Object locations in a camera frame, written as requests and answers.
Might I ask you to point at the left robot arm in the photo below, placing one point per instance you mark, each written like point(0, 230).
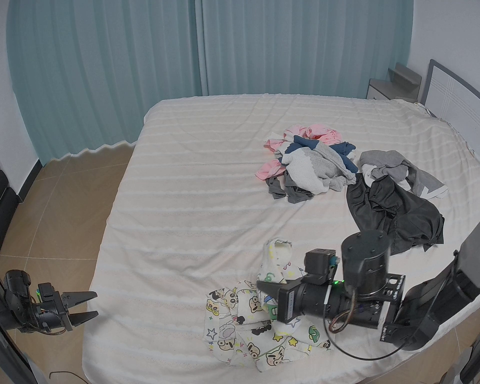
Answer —
point(18, 307)

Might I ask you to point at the black padded sofa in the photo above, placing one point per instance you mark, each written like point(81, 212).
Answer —
point(7, 202)

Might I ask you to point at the grey and white garment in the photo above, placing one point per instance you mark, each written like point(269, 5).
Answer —
point(382, 159)

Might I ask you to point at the white printed pyjama top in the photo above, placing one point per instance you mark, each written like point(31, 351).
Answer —
point(240, 322)

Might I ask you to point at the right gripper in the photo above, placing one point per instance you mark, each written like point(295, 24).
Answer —
point(311, 302)

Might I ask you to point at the bed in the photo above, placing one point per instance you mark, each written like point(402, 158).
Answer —
point(187, 210)

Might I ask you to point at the grey bedside table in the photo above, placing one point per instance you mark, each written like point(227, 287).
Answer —
point(390, 90)

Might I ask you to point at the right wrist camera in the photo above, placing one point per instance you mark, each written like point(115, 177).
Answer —
point(317, 262)

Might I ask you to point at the black garment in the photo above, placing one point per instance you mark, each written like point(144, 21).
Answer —
point(397, 213)

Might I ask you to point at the blue-green curtain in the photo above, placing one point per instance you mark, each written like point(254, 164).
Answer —
point(300, 45)
point(105, 75)

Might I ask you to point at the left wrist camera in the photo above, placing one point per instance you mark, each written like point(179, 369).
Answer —
point(45, 291)

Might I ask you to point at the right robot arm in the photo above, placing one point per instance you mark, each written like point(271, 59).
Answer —
point(375, 262)

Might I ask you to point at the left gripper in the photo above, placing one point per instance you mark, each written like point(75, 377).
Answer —
point(62, 311)

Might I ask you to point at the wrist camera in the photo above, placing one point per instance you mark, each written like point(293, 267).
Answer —
point(45, 291)
point(317, 262)

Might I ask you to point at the pile of clothes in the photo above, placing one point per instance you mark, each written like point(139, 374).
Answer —
point(311, 168)

